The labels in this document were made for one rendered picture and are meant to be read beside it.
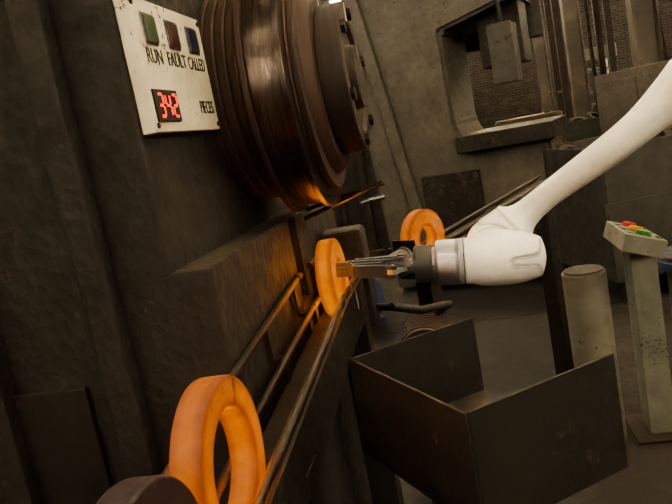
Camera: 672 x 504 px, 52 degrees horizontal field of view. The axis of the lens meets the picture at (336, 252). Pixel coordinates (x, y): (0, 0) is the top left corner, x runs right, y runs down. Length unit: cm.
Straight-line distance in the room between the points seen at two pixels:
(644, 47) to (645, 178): 681
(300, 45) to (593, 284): 114
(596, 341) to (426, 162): 222
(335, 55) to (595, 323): 115
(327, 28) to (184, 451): 81
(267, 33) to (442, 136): 291
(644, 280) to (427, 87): 225
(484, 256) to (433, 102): 275
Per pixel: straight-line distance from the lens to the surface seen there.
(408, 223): 180
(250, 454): 81
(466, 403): 102
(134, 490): 57
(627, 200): 341
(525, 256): 133
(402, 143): 409
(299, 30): 123
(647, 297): 211
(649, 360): 217
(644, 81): 545
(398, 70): 408
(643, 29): 1019
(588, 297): 202
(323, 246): 136
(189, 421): 68
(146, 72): 97
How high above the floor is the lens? 101
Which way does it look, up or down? 9 degrees down
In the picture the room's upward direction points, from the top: 11 degrees counter-clockwise
